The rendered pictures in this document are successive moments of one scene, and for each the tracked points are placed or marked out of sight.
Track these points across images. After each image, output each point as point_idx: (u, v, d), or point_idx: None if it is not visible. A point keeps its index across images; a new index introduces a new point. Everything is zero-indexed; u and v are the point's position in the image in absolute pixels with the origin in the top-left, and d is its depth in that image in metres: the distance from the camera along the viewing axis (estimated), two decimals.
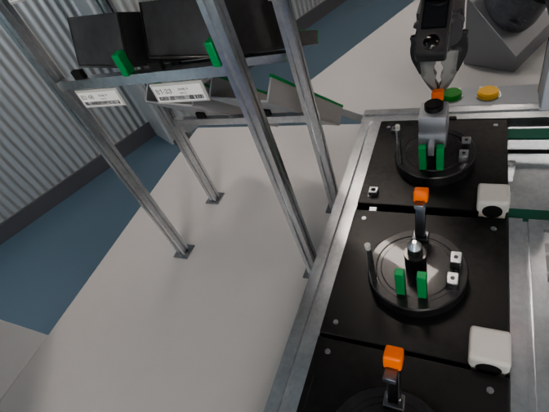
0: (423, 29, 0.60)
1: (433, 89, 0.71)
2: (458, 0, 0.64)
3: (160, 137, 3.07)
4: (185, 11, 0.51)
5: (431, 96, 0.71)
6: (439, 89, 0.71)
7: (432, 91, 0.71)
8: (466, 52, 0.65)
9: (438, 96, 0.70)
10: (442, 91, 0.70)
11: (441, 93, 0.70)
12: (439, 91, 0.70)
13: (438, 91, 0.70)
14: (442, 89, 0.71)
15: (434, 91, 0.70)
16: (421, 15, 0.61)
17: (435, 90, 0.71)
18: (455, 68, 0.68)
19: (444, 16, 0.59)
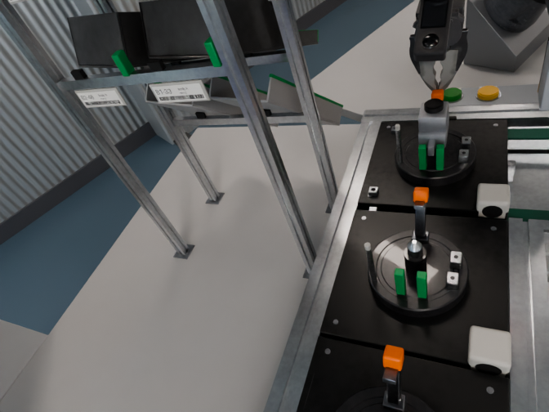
0: (422, 28, 0.60)
1: (433, 90, 0.71)
2: None
3: (160, 137, 3.07)
4: (185, 11, 0.51)
5: (431, 97, 0.71)
6: (439, 90, 0.70)
7: (431, 93, 0.70)
8: (466, 52, 0.65)
9: (438, 98, 0.70)
10: (442, 93, 0.70)
11: (441, 95, 0.70)
12: (439, 92, 0.70)
13: (438, 91, 0.70)
14: (442, 90, 0.70)
15: (434, 92, 0.70)
16: (420, 15, 0.60)
17: (435, 91, 0.71)
18: (454, 68, 0.67)
19: (443, 15, 0.59)
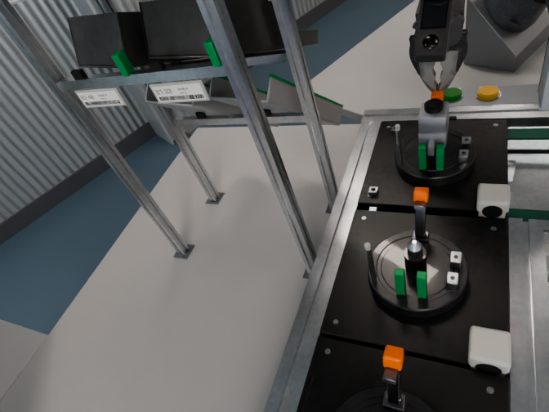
0: (422, 29, 0.59)
1: (433, 91, 0.71)
2: (458, 0, 0.63)
3: (160, 137, 3.07)
4: (185, 11, 0.51)
5: (431, 99, 0.70)
6: (439, 91, 0.70)
7: (431, 95, 0.70)
8: (466, 53, 0.64)
9: None
10: (441, 95, 0.69)
11: (440, 96, 0.69)
12: (439, 94, 0.69)
13: (437, 94, 0.70)
14: (442, 91, 0.70)
15: (434, 95, 0.70)
16: (420, 15, 0.60)
17: (435, 92, 0.70)
18: (454, 69, 0.67)
19: (443, 16, 0.58)
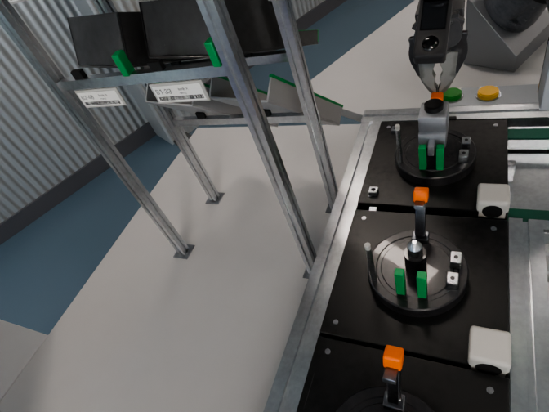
0: (421, 30, 0.59)
1: (432, 93, 0.70)
2: (458, 1, 0.62)
3: (160, 137, 3.07)
4: (185, 11, 0.51)
5: None
6: (439, 93, 0.70)
7: (430, 97, 0.70)
8: (466, 54, 0.64)
9: None
10: (441, 97, 0.69)
11: (440, 99, 0.69)
12: (439, 96, 0.69)
13: (437, 96, 0.69)
14: (441, 93, 0.70)
15: (433, 97, 0.69)
16: (419, 16, 0.59)
17: (435, 95, 0.70)
18: (454, 70, 0.66)
19: (443, 17, 0.58)
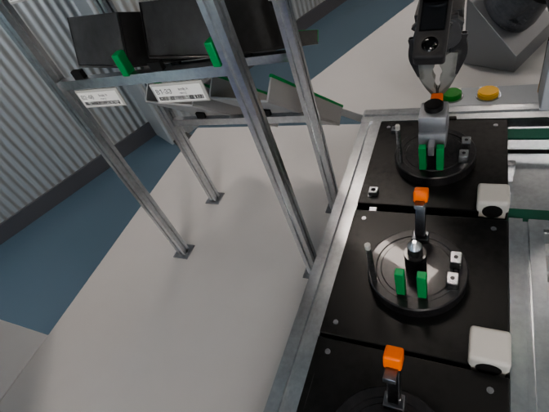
0: (421, 31, 0.59)
1: (432, 94, 0.70)
2: (457, 1, 0.62)
3: (160, 137, 3.07)
4: (185, 11, 0.51)
5: None
6: (438, 95, 0.69)
7: (430, 98, 0.70)
8: (465, 55, 0.63)
9: None
10: (441, 98, 0.69)
11: (440, 100, 0.69)
12: (438, 97, 0.69)
13: (437, 97, 0.69)
14: (441, 94, 0.69)
15: (433, 98, 0.69)
16: (419, 17, 0.59)
17: (435, 96, 0.70)
18: (454, 71, 0.66)
19: (442, 18, 0.58)
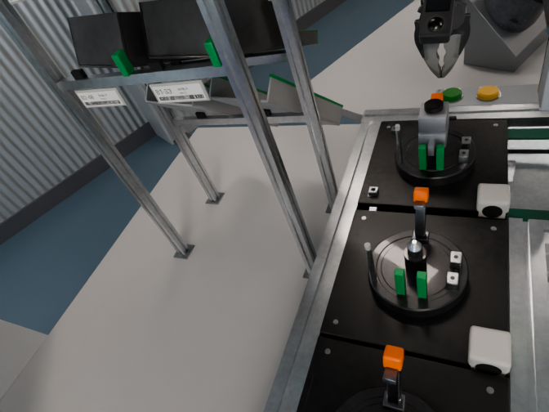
0: (427, 11, 0.63)
1: (432, 94, 0.70)
2: None
3: (160, 137, 3.07)
4: (185, 11, 0.51)
5: None
6: (438, 95, 0.69)
7: (430, 98, 0.70)
8: (468, 36, 0.68)
9: None
10: (441, 98, 0.69)
11: (440, 100, 0.69)
12: (438, 97, 0.69)
13: (437, 97, 0.69)
14: (441, 94, 0.69)
15: (433, 98, 0.69)
16: None
17: (435, 96, 0.70)
18: (457, 51, 0.70)
19: (447, 0, 0.62)
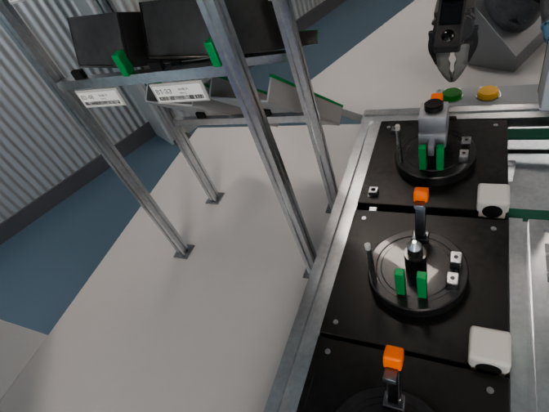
0: (441, 24, 0.71)
1: (432, 94, 0.70)
2: (470, 1, 0.75)
3: (160, 137, 3.07)
4: (185, 11, 0.51)
5: None
6: (438, 95, 0.69)
7: (430, 98, 0.70)
8: (476, 45, 0.76)
9: None
10: (441, 98, 0.69)
11: (440, 100, 0.69)
12: (438, 97, 0.69)
13: (437, 97, 0.69)
14: (441, 94, 0.69)
15: (433, 98, 0.69)
16: (439, 14, 0.72)
17: (435, 96, 0.70)
18: (466, 59, 0.79)
19: (458, 15, 0.71)
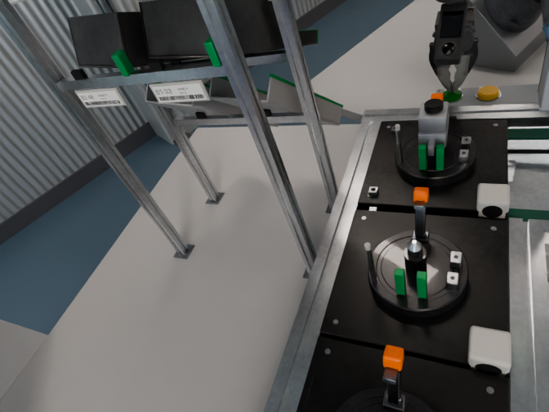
0: (441, 38, 0.73)
1: (432, 94, 0.70)
2: (470, 14, 0.77)
3: (160, 137, 3.07)
4: (185, 11, 0.51)
5: None
6: (438, 95, 0.69)
7: (430, 98, 0.70)
8: (476, 57, 0.78)
9: None
10: (441, 98, 0.69)
11: (440, 100, 0.69)
12: (438, 97, 0.69)
13: (437, 97, 0.69)
14: (441, 94, 0.69)
15: (433, 98, 0.69)
16: (439, 27, 0.74)
17: (435, 96, 0.70)
18: (466, 70, 0.80)
19: (458, 28, 0.72)
